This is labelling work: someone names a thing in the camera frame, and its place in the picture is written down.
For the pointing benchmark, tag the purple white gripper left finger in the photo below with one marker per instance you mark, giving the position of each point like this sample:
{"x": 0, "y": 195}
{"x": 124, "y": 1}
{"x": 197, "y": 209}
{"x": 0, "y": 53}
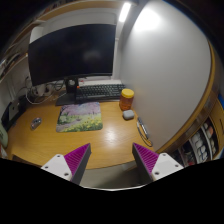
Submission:
{"x": 71, "y": 166}

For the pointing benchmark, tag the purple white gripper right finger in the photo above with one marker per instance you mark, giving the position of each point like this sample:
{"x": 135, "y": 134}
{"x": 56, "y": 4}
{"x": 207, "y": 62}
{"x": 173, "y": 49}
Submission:
{"x": 153, "y": 166}

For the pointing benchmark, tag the floral landscape mouse pad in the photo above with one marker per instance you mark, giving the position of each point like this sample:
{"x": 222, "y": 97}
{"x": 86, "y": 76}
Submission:
{"x": 80, "y": 118}

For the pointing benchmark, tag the grey computer mouse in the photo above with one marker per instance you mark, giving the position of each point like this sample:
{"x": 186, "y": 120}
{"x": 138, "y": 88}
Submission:
{"x": 35, "y": 123}

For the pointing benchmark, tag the black computer monitor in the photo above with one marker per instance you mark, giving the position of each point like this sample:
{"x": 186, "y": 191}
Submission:
{"x": 72, "y": 53}

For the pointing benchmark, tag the small grey earbuds case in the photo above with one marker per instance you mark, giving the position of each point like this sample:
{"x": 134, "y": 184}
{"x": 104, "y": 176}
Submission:
{"x": 128, "y": 114}

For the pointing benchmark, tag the orange jar yellow lid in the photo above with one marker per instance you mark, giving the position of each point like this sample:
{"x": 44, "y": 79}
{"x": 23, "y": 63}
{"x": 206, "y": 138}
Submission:
{"x": 126, "y": 99}

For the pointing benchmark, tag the black keyboard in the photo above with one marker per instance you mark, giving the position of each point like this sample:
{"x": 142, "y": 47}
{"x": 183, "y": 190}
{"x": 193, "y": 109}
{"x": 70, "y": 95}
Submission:
{"x": 100, "y": 92}

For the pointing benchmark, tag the black device on left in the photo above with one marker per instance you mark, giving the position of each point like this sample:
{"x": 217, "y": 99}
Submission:
{"x": 13, "y": 111}

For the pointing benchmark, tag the ceiling strip light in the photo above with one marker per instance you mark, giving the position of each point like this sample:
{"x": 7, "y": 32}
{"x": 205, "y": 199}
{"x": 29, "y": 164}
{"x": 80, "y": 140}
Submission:
{"x": 124, "y": 12}

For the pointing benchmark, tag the pen with lanyard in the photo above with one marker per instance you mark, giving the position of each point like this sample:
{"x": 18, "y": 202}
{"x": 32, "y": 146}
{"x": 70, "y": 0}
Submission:
{"x": 143, "y": 132}

